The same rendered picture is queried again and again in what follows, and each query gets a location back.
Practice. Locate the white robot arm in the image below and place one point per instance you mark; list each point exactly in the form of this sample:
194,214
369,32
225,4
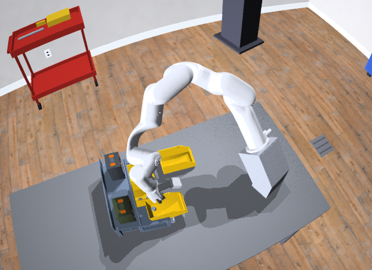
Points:
237,94

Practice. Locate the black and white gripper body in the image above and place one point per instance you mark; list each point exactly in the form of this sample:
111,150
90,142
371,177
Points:
155,195

